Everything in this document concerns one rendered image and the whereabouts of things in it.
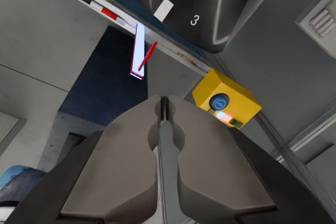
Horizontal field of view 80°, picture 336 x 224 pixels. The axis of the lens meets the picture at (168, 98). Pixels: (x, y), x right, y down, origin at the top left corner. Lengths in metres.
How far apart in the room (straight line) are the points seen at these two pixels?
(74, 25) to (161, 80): 0.75
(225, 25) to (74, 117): 0.50
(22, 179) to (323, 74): 1.05
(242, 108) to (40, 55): 1.52
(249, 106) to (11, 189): 0.61
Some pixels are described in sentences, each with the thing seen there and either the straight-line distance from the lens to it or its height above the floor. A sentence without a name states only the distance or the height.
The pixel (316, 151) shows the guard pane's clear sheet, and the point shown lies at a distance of 0.91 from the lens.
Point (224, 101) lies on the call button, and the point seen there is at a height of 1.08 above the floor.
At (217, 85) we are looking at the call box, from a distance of 0.53.
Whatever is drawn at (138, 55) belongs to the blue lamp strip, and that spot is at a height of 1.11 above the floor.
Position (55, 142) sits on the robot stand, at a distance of 0.77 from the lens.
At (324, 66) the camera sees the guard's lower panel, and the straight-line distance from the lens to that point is 1.04.
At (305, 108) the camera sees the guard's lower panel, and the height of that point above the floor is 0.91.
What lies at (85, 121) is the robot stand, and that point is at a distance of 0.67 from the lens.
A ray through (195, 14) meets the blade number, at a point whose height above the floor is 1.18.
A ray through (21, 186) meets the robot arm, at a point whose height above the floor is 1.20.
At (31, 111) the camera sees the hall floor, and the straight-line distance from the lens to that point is 2.11.
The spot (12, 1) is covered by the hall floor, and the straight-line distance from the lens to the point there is 1.73.
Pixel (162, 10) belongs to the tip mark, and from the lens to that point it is 0.34.
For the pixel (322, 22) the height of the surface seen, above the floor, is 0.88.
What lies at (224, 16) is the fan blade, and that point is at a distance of 0.34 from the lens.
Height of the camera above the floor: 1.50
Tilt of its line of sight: 56 degrees down
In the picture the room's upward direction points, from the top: 170 degrees clockwise
